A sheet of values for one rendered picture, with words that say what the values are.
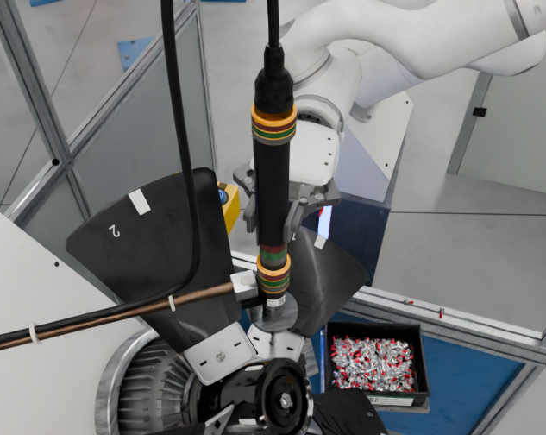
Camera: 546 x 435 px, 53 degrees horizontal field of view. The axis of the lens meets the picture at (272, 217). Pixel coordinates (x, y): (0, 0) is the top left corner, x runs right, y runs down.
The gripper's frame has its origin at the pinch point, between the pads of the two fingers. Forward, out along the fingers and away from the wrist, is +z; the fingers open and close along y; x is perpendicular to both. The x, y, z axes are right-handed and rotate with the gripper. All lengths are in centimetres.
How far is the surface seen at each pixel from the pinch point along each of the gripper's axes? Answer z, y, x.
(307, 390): 6.1, -7.4, -29.2
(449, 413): -36, -43, -112
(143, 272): 3.6, 17.4, -13.6
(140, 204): -2.8, 19.8, -7.3
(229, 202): -36, 21, -42
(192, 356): 8.6, 9.1, -24.0
